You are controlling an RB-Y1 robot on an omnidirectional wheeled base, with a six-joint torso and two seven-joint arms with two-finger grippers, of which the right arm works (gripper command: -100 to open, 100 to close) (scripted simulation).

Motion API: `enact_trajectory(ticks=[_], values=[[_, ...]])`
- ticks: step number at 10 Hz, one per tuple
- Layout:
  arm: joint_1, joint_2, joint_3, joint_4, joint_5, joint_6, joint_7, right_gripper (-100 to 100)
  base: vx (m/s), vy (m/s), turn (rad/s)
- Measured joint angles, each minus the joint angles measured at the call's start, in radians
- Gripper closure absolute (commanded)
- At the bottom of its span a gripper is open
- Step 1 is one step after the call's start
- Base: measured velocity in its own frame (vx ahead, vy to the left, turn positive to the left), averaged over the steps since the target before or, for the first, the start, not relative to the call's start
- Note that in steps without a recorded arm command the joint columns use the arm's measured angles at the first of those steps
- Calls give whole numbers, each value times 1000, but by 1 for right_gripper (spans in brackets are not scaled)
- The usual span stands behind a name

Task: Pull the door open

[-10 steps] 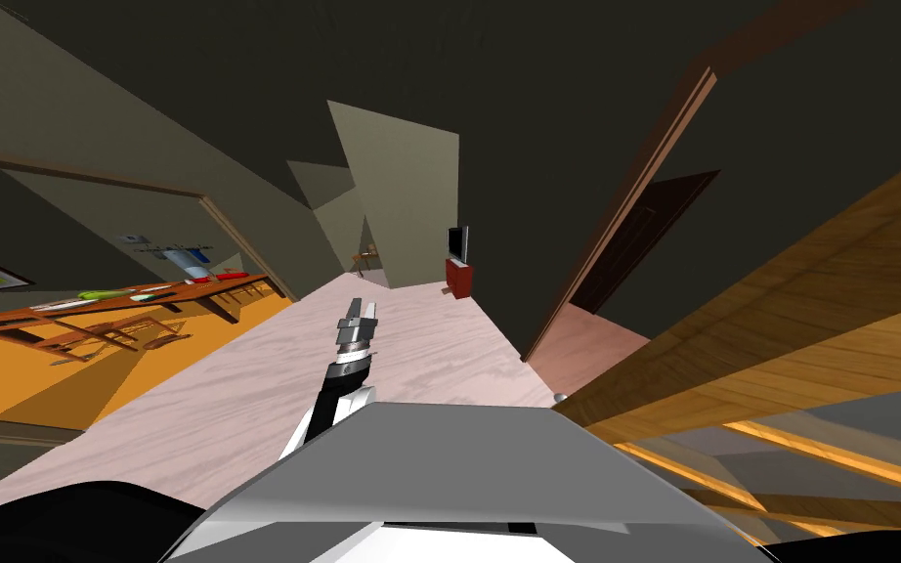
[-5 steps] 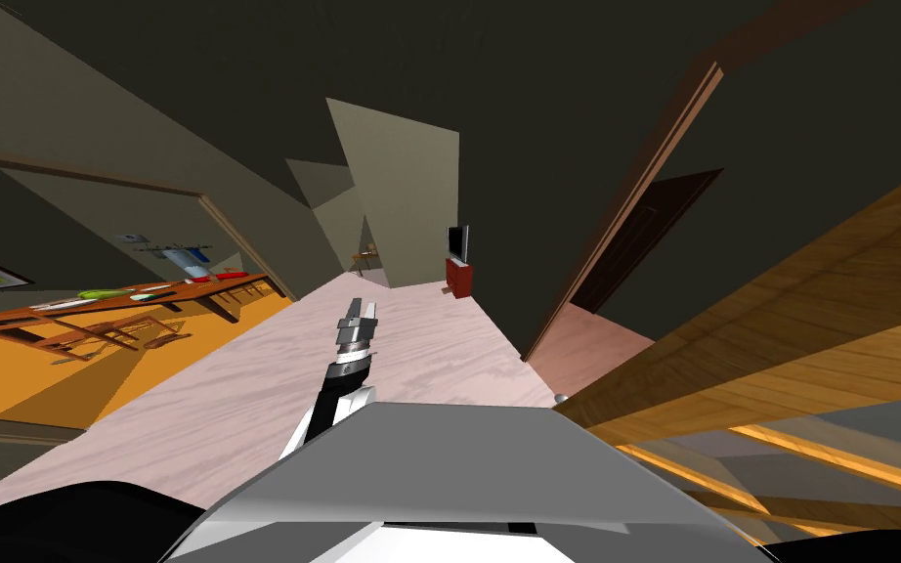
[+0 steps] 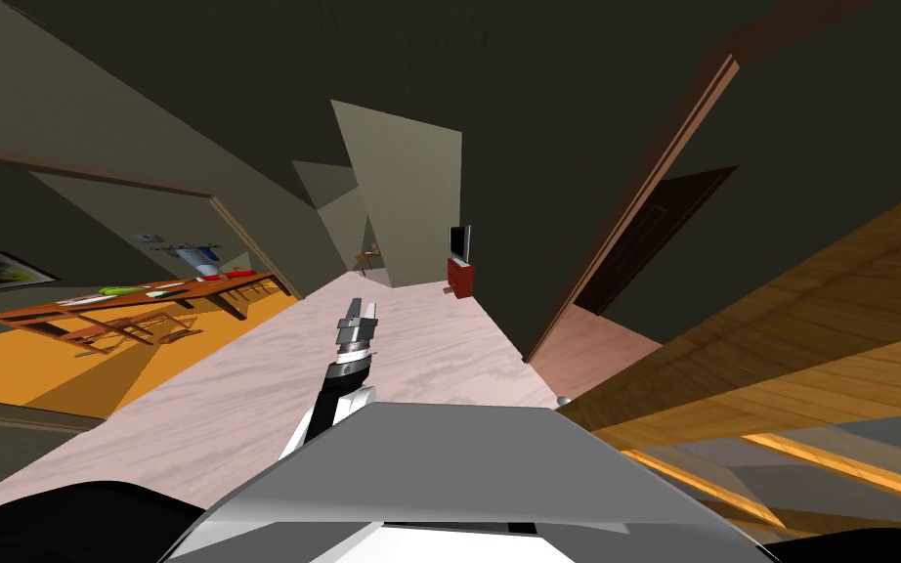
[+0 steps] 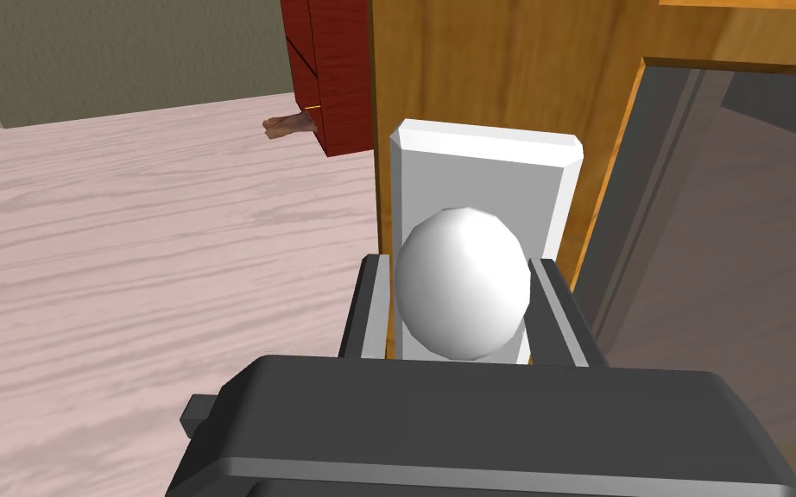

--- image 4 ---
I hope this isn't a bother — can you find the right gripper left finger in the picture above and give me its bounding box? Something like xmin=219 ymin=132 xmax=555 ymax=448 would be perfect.
xmin=338 ymin=253 xmax=395 ymax=361

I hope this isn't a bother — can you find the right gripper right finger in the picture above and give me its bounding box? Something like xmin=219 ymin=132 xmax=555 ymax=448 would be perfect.
xmin=525 ymin=257 xmax=609 ymax=368

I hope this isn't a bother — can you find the red wooden cabinet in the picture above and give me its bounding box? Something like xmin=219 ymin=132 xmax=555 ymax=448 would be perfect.
xmin=280 ymin=0 xmax=376 ymax=159

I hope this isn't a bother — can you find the small brown lumpy object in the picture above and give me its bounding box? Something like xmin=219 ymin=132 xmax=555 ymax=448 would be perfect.
xmin=262 ymin=113 xmax=318 ymax=141

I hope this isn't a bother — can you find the brown wooden door leaf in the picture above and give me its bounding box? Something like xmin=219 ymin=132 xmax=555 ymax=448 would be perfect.
xmin=367 ymin=0 xmax=796 ymax=362

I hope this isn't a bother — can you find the white round door knob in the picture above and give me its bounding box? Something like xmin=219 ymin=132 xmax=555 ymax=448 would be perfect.
xmin=389 ymin=118 xmax=585 ymax=366

